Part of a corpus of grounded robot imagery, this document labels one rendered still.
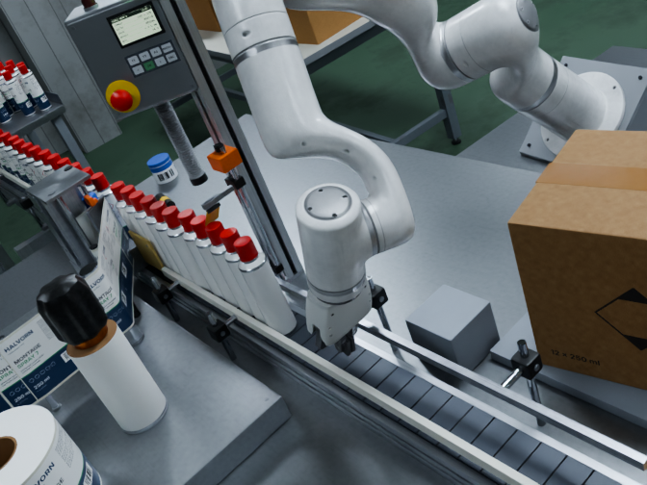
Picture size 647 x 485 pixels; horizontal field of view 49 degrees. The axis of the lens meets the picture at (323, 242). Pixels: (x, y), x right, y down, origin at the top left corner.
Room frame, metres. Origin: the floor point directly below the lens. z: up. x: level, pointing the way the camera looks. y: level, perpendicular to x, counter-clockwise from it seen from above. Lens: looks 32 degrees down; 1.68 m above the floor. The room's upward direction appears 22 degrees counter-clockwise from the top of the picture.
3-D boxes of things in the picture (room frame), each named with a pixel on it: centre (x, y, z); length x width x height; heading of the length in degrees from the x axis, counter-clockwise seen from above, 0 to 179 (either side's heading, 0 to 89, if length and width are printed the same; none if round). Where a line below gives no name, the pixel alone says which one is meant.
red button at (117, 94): (1.26, 0.23, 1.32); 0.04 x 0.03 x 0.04; 84
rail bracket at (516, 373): (0.67, -0.17, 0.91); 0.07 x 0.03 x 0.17; 119
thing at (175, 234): (1.28, 0.26, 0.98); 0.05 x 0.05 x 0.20
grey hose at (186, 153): (1.37, 0.19, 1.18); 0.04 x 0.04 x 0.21
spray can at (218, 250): (1.15, 0.17, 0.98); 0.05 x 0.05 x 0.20
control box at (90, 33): (1.32, 0.18, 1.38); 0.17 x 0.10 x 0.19; 84
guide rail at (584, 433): (0.95, 0.02, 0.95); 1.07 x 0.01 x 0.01; 29
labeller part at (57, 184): (1.50, 0.49, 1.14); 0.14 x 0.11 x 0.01; 29
